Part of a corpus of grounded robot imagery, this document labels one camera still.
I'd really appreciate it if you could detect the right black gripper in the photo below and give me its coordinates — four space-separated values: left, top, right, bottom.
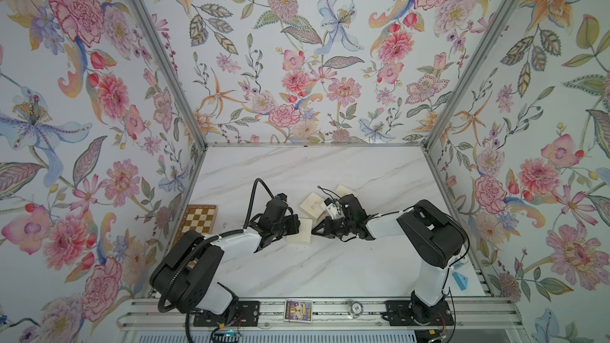
310 217 356 238

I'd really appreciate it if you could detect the cream drawer jewelry box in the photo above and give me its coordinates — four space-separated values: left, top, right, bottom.
286 219 313 245

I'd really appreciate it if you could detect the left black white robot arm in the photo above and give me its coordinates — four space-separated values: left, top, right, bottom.
149 193 300 319

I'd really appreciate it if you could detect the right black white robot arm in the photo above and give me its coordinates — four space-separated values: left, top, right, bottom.
311 195 468 308

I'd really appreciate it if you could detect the far cream jewelry box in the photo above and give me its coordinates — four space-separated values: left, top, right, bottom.
335 185 358 198

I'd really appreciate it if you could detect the middle cream jewelry box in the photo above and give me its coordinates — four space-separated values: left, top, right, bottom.
300 193 327 221

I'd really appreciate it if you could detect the wooden chessboard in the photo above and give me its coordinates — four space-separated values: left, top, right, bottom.
172 205 218 247

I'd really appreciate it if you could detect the blue triangular block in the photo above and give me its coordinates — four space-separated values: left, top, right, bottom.
452 272 469 292

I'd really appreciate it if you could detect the round silver knob on rail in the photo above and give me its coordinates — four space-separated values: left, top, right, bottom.
349 301 364 319

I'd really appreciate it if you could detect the colourful card on rail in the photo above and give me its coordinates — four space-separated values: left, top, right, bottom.
284 299 313 323

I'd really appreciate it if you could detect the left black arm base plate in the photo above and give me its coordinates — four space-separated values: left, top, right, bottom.
192 300 261 327

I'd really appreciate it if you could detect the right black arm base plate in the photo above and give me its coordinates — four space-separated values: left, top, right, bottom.
381 299 455 327

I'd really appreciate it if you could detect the aluminium front rail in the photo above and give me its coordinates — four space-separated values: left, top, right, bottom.
118 297 524 332

